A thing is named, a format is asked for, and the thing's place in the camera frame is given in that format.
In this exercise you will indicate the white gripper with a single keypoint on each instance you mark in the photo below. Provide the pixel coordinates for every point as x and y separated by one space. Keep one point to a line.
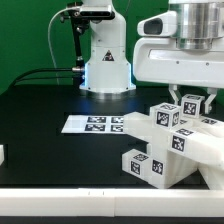
158 60

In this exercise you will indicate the white marker cube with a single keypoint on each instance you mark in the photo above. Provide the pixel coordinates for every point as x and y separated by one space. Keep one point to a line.
166 115
191 105

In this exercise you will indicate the white chair back frame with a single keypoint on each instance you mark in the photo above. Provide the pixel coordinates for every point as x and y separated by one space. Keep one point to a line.
190 146

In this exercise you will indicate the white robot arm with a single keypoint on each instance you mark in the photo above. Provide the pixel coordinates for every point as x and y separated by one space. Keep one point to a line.
183 46

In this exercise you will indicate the white piece at left edge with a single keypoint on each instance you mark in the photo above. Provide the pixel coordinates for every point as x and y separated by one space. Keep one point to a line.
1 154

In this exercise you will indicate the white marker base plate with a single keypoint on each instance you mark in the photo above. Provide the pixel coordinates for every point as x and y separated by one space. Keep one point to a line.
93 124

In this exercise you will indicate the white L-shaped wall fence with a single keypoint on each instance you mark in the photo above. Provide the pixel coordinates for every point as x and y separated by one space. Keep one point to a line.
110 202

